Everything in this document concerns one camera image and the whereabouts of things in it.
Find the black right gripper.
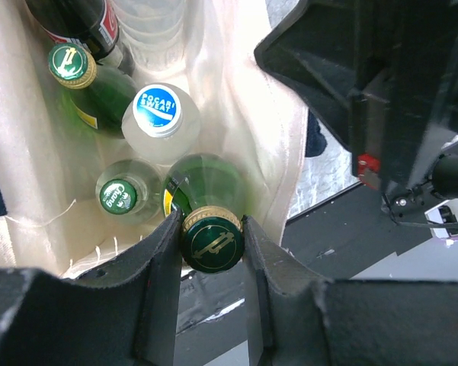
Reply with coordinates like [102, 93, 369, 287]
[255, 1, 458, 216]

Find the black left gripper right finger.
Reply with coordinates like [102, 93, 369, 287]
[242, 217, 458, 365]

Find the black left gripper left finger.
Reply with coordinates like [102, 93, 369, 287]
[0, 211, 182, 365]

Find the beige canvas tote bag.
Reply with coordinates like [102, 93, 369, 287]
[0, 1, 309, 278]

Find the green glass bottle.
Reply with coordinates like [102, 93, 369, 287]
[48, 43, 136, 139]
[162, 153, 248, 274]

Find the clear water bottle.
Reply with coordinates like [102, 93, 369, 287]
[111, 1, 201, 75]
[122, 82, 201, 165]

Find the dark cola glass bottle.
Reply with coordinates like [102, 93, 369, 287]
[26, 0, 134, 75]

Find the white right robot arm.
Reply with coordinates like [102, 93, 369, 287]
[254, 1, 458, 225]

